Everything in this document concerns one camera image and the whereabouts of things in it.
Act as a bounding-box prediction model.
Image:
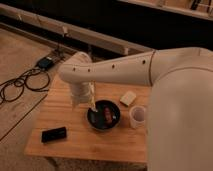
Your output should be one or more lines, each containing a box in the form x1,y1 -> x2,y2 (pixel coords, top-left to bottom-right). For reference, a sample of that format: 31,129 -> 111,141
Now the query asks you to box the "black round bowl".
87,100 -> 121,131

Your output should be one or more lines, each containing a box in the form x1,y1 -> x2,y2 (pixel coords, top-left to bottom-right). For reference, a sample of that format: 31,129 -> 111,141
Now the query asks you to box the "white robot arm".
59,47 -> 213,171

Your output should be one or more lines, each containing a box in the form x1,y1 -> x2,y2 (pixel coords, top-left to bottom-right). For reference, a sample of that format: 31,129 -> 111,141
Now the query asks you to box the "long wooden beam rail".
0,3 -> 152,55

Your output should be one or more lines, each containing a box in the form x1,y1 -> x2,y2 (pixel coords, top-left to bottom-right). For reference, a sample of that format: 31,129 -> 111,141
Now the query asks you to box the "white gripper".
70,82 -> 98,112

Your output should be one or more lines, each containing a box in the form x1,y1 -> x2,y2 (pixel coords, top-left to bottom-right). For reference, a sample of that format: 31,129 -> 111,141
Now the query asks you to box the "black power adapter box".
36,57 -> 54,71

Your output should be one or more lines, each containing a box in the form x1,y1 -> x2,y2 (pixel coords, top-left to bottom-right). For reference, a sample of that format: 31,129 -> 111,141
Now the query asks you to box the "wooden table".
25,77 -> 147,163

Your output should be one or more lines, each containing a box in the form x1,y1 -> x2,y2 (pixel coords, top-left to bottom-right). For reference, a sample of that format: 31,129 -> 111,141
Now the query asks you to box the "beige sponge block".
120,91 -> 136,106

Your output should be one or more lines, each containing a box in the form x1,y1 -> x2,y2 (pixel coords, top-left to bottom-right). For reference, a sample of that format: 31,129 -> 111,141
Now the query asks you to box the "black eraser block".
41,127 -> 67,143

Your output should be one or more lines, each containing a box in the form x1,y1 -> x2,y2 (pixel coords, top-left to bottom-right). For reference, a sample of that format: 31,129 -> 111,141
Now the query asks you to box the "white ceramic cup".
129,106 -> 146,129

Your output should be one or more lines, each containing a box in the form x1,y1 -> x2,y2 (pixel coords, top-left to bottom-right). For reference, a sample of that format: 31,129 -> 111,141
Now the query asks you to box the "red object in bowl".
104,107 -> 112,122

